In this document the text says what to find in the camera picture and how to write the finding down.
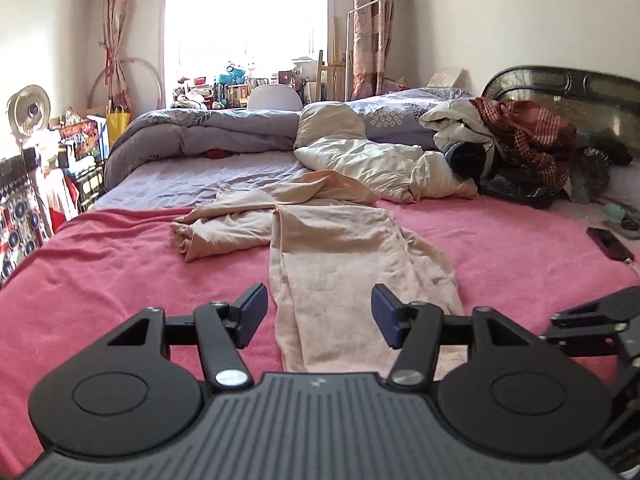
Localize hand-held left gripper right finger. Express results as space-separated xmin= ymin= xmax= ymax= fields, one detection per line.
xmin=371 ymin=284 xmax=539 ymax=391

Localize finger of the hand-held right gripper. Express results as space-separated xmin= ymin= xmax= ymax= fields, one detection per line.
xmin=550 ymin=286 xmax=640 ymax=334
xmin=542 ymin=333 xmax=623 ymax=359

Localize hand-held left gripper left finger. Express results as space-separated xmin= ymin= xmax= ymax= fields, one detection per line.
xmin=105 ymin=283 xmax=269 ymax=394

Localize beige pants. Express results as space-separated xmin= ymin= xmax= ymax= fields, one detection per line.
xmin=170 ymin=170 xmax=468 ymax=376

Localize dark green clothes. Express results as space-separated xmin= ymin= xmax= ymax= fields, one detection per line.
xmin=570 ymin=135 xmax=633 ymax=206

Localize dark red phone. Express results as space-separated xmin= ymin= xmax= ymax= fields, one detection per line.
xmin=586 ymin=226 xmax=636 ymax=262

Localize lavender striped bed sheet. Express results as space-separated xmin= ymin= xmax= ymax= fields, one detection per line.
xmin=92 ymin=150 xmax=321 ymax=213

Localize pink bed blanket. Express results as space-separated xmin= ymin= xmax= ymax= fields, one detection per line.
xmin=0 ymin=195 xmax=640 ymax=476

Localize cream comforter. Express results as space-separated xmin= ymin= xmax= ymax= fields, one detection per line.
xmin=293 ymin=101 xmax=481 ymax=204

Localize grey patterned duvet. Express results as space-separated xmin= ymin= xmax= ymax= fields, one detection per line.
xmin=102 ymin=107 xmax=306 ymax=196

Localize red plaid cloth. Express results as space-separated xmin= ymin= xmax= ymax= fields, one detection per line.
xmin=472 ymin=97 xmax=578 ymax=191

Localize grey patterned pillow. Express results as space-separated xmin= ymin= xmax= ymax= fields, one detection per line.
xmin=345 ymin=89 xmax=476 ymax=148

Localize white jacket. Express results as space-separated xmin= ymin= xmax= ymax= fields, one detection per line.
xmin=419 ymin=97 xmax=501 ymax=181

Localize dark metal headboard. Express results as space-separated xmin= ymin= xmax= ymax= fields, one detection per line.
xmin=480 ymin=65 xmax=640 ymax=153

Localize yellow bag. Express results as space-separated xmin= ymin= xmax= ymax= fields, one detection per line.
xmin=106 ymin=105 xmax=132 ymax=147

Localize white and red garment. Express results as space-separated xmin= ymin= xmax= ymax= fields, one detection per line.
xmin=30 ymin=130 xmax=79 ymax=233

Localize blue plush toy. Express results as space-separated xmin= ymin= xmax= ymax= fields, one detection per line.
xmin=217 ymin=61 xmax=248 ymax=86

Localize colourful printed box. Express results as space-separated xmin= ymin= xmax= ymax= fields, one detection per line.
xmin=57 ymin=120 xmax=102 ymax=161

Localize wooden easel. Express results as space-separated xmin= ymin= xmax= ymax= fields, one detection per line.
xmin=315 ymin=50 xmax=348 ymax=106

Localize beige book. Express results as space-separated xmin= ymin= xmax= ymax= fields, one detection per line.
xmin=427 ymin=67 xmax=469 ymax=91

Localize pink hula hoop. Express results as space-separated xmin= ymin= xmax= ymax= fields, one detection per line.
xmin=90 ymin=57 xmax=163 ymax=111

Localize pink floral curtain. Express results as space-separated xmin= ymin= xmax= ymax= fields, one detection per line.
xmin=350 ymin=0 xmax=401 ymax=101
xmin=97 ymin=0 xmax=135 ymax=116

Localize white standing fan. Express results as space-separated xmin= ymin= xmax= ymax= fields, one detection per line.
xmin=6 ymin=85 xmax=52 ymax=142

